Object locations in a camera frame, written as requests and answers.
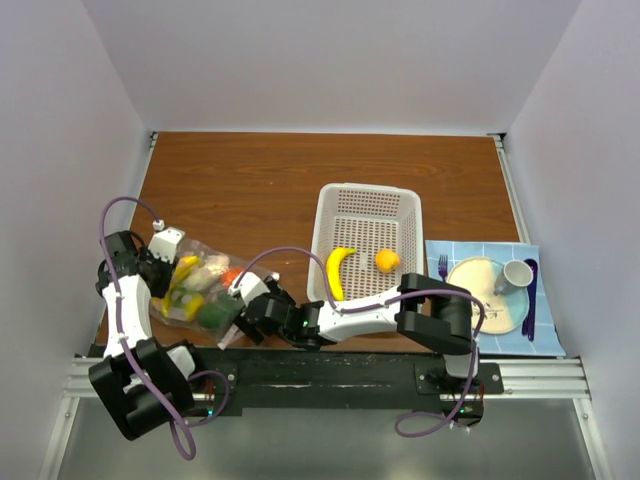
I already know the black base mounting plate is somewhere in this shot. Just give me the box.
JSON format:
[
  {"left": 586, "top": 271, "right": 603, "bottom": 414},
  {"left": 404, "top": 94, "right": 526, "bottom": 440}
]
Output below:
[{"left": 195, "top": 347, "right": 504, "bottom": 415}]

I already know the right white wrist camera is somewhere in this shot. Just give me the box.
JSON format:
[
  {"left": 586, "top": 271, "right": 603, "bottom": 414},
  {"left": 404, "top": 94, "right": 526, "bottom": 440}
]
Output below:
[{"left": 227, "top": 272, "right": 269, "bottom": 304}]

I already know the red fake tomato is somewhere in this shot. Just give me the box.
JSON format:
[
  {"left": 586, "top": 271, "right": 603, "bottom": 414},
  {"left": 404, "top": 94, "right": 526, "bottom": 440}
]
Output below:
[{"left": 219, "top": 267, "right": 244, "bottom": 289}]

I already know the white perforated plastic basket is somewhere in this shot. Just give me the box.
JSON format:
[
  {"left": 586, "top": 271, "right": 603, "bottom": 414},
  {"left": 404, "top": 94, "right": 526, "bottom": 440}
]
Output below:
[{"left": 311, "top": 183, "right": 425, "bottom": 300}]

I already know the green fake vegetable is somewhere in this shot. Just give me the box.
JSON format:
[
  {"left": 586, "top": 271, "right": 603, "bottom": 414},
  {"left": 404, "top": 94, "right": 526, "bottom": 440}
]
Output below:
[{"left": 196, "top": 303, "right": 236, "bottom": 331}]

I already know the cream and teal plate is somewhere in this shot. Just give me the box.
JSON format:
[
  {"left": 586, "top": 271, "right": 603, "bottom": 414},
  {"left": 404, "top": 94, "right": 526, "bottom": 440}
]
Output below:
[{"left": 447, "top": 257, "right": 529, "bottom": 335}]

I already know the purple cable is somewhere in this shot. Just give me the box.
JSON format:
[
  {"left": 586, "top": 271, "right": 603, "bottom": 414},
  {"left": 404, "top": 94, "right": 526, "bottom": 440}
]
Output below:
[
  {"left": 98, "top": 195, "right": 197, "bottom": 461},
  {"left": 237, "top": 245, "right": 489, "bottom": 439}
]

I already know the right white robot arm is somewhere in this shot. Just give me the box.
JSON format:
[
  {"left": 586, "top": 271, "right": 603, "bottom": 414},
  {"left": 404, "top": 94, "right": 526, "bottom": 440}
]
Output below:
[{"left": 228, "top": 272, "right": 484, "bottom": 393}]

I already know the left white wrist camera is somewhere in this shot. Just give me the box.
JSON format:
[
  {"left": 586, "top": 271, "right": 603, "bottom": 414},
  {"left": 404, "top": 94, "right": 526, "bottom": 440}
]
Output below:
[{"left": 148, "top": 227, "right": 185, "bottom": 263}]

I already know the clear zip top bag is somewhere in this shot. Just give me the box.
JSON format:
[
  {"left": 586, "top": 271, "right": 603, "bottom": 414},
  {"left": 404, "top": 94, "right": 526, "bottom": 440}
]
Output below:
[{"left": 150, "top": 238, "right": 249, "bottom": 349}]

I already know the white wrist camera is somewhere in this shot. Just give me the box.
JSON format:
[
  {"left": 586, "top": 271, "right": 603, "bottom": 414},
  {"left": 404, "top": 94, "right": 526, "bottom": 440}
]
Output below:
[
  {"left": 148, "top": 227, "right": 185, "bottom": 263},
  {"left": 227, "top": 272, "right": 269, "bottom": 304}
]

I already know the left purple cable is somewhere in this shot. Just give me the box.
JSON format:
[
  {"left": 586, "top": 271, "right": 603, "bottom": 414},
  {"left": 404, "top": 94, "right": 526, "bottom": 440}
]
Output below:
[{"left": 98, "top": 195, "right": 197, "bottom": 461}]

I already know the yellow fake banana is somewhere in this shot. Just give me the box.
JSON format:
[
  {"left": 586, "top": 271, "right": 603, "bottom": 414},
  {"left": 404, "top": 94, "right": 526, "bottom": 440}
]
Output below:
[{"left": 326, "top": 247, "right": 356, "bottom": 301}]

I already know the white fake vegetable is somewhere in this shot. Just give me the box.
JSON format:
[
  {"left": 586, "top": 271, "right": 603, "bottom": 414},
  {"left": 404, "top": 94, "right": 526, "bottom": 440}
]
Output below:
[{"left": 182, "top": 254, "right": 230, "bottom": 292}]

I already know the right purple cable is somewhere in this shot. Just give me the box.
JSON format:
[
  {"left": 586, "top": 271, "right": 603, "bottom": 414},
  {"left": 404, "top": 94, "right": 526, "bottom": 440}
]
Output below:
[{"left": 237, "top": 245, "right": 489, "bottom": 439}]

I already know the blue checked cloth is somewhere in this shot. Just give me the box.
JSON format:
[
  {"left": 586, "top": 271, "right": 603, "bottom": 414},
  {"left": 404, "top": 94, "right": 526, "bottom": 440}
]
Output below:
[{"left": 425, "top": 240, "right": 565, "bottom": 357}]

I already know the purple plastic fork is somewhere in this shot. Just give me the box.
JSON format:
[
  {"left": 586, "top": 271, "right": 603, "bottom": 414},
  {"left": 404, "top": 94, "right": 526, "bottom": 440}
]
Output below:
[{"left": 437, "top": 254, "right": 449, "bottom": 282}]

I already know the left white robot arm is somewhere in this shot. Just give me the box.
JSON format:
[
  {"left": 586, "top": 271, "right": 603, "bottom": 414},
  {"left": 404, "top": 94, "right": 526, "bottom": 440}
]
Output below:
[{"left": 89, "top": 228, "right": 207, "bottom": 440}]

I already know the fake orange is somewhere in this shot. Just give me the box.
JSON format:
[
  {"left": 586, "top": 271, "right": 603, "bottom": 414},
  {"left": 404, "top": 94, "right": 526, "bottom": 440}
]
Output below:
[{"left": 375, "top": 249, "right": 401, "bottom": 273}]

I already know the grey cup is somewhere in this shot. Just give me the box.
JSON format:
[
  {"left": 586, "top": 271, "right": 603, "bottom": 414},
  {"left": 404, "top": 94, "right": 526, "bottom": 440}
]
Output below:
[{"left": 493, "top": 260, "right": 534, "bottom": 295}]

